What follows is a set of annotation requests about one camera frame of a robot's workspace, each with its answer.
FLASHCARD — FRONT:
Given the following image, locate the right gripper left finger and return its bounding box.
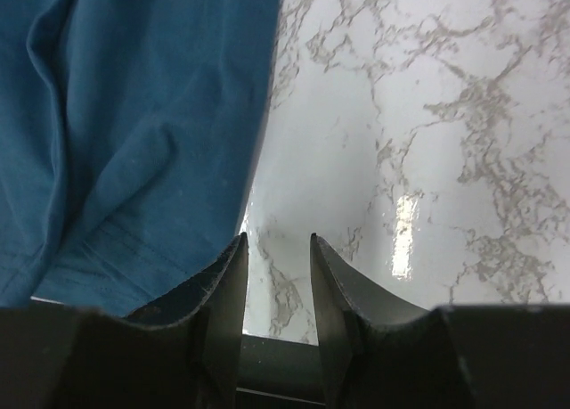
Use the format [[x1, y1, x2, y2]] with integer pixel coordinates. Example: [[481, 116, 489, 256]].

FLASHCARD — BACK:
[[1, 235, 248, 408]]

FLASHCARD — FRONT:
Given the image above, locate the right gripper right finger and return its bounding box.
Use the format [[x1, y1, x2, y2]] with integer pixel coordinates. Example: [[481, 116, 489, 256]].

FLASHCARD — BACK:
[[310, 235, 569, 408]]

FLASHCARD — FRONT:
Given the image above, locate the blue t shirt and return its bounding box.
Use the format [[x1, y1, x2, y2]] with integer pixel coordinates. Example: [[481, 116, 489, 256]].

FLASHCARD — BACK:
[[1, 0, 281, 316]]

